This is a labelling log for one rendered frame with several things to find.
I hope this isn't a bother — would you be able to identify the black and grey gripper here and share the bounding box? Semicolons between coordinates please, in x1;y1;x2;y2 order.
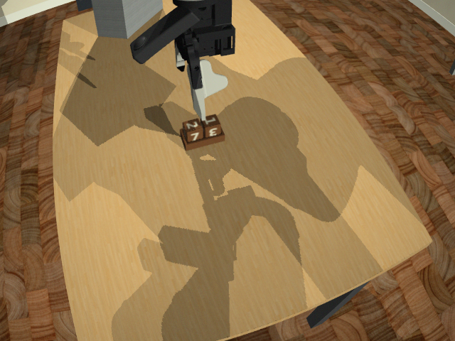
173;0;235;121

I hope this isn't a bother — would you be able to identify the brown wooden tray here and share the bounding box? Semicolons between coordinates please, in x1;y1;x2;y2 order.
180;127;225;151

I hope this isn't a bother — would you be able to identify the brown wooden number cube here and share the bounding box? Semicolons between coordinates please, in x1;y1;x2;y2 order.
183;119;203;143
200;114;221;138

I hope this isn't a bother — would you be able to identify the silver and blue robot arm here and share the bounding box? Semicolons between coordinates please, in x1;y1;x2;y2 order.
130;7;200;64

